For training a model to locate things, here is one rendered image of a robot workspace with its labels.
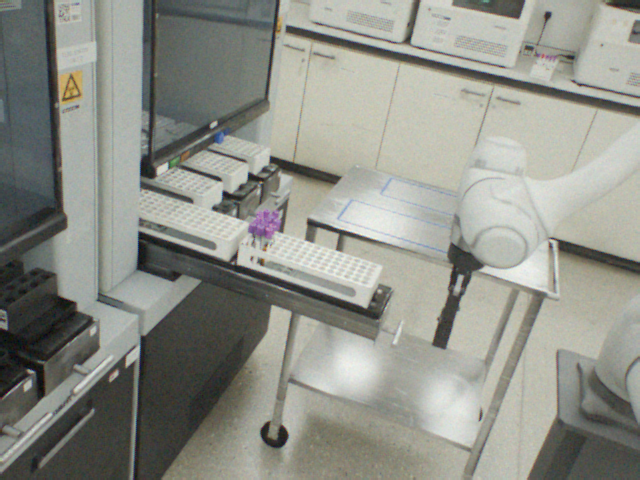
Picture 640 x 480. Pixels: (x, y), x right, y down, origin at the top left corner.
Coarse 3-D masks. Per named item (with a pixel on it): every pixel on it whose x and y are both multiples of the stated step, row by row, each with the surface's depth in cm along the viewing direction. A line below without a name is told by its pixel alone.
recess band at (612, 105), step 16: (288, 32) 353; (304, 32) 350; (352, 48) 345; (368, 48) 342; (416, 64) 337; (432, 64) 334; (448, 64) 331; (496, 80) 327; (512, 80) 324; (560, 96) 320; (576, 96) 318; (624, 112) 314
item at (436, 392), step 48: (336, 192) 172; (384, 192) 177; (432, 192) 183; (384, 240) 151; (432, 240) 156; (528, 288) 144; (288, 336) 174; (336, 336) 203; (384, 336) 207; (528, 336) 149; (336, 384) 183; (384, 384) 187; (432, 384) 190; (480, 384) 194; (432, 432) 173; (480, 432) 165
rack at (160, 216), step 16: (144, 192) 144; (144, 208) 136; (160, 208) 137; (176, 208) 140; (192, 208) 140; (144, 224) 137; (160, 224) 134; (176, 224) 133; (192, 224) 134; (208, 224) 135; (224, 224) 136; (240, 224) 138; (176, 240) 134; (192, 240) 139; (208, 240) 140; (224, 240) 130; (240, 240) 136; (224, 256) 132
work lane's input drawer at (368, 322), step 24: (144, 240) 136; (168, 264) 136; (192, 264) 133; (216, 264) 132; (240, 288) 132; (264, 288) 130; (288, 288) 129; (384, 288) 133; (312, 312) 128; (336, 312) 126; (360, 312) 125; (384, 312) 127
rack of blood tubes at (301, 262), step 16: (288, 240) 134; (240, 256) 130; (272, 256) 128; (288, 256) 129; (304, 256) 129; (320, 256) 131; (336, 256) 132; (352, 256) 133; (272, 272) 129; (288, 272) 131; (304, 272) 135; (320, 272) 125; (336, 272) 126; (352, 272) 127; (368, 272) 128; (320, 288) 127; (336, 288) 131; (352, 288) 132; (368, 288) 123
